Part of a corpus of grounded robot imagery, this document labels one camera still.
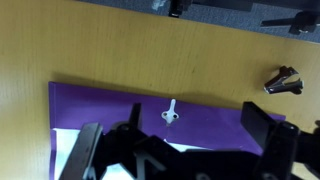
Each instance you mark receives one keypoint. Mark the white paper sheet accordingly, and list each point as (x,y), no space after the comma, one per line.
(66,150)

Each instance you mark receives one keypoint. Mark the black staple remover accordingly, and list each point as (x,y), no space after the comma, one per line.
(283,81)

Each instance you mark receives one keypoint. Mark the white file fastener clip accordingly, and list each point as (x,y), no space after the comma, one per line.
(170,116)

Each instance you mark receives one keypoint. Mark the purple file folder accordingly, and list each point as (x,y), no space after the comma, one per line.
(100,106)

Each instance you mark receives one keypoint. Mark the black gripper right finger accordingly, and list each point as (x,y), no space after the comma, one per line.
(258,123)

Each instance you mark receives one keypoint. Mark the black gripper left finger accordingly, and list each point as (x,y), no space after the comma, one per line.
(135,116)

